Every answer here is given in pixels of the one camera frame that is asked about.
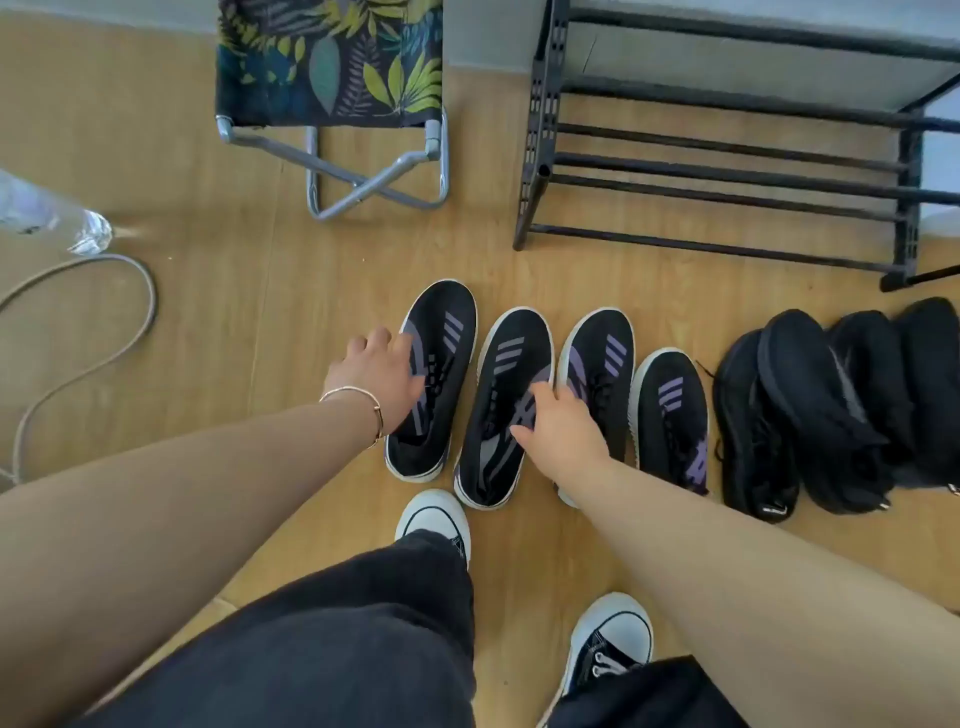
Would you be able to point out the leaf-print folding stool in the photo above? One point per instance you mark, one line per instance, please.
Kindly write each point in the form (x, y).
(330, 60)

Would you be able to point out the plain black sneaker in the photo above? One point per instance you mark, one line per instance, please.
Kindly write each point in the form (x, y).
(934, 375)
(870, 367)
(746, 442)
(814, 397)

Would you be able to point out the person's right thumb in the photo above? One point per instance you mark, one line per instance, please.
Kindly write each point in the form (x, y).
(523, 435)

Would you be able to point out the person's right forearm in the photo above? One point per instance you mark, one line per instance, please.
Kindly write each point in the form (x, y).
(750, 585)

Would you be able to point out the person's right hand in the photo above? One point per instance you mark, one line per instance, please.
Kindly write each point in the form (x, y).
(566, 442)

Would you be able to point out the person's left fingers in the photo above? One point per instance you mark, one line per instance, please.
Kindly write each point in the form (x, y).
(381, 341)

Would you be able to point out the black purple-striped sneaker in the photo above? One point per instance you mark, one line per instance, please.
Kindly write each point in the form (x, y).
(446, 330)
(510, 352)
(604, 352)
(671, 420)

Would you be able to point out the black trousers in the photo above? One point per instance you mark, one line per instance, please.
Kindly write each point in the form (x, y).
(337, 645)

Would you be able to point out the person's left forearm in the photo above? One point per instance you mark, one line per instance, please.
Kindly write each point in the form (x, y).
(150, 525)

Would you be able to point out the person's left hand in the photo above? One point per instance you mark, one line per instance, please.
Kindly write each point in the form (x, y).
(371, 382)

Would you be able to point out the black metal shoe rack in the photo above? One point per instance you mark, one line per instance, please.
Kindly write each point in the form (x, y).
(544, 112)

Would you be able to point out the black white-toed canvas shoe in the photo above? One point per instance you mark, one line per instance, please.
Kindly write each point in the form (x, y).
(435, 510)
(611, 630)

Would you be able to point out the clear plastic bottle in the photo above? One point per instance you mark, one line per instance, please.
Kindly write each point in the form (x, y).
(45, 214)

